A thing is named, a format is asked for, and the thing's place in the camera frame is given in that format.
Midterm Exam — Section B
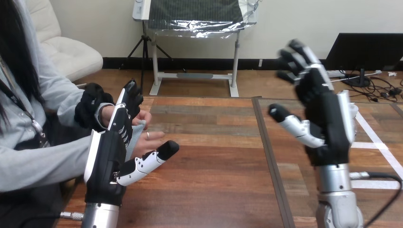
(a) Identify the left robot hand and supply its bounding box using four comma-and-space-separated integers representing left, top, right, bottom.
74, 78, 181, 208

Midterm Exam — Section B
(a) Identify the person's hand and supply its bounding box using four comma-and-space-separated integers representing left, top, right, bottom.
100, 105, 153, 130
131, 130, 166, 160

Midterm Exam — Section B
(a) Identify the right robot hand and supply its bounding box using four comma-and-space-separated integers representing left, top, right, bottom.
268, 38, 360, 168

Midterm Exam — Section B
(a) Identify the person's forearm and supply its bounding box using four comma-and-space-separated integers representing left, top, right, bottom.
0, 120, 147, 193
57, 82, 107, 132

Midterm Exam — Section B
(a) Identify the person's body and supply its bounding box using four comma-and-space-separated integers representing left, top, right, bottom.
0, 0, 88, 228

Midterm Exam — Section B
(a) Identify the white power strip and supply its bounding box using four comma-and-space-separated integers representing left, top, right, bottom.
325, 69, 383, 80

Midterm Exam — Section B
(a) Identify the white desk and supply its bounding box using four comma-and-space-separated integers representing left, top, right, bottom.
132, 0, 253, 98

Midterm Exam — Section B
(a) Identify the black tripod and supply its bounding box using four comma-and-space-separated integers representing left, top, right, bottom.
119, 20, 187, 95

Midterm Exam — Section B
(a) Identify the dark screen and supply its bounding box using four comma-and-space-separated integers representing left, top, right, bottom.
324, 32, 403, 88

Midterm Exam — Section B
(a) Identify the white cushioned chair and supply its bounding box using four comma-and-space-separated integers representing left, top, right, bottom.
26, 0, 104, 83

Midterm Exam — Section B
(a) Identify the foil sheet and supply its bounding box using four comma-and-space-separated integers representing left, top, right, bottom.
147, 0, 261, 39

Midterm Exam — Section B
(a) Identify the tangle of cables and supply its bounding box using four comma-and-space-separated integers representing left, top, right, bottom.
338, 70, 403, 103

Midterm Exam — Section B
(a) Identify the black cable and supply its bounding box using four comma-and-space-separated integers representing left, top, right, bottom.
349, 171, 403, 228

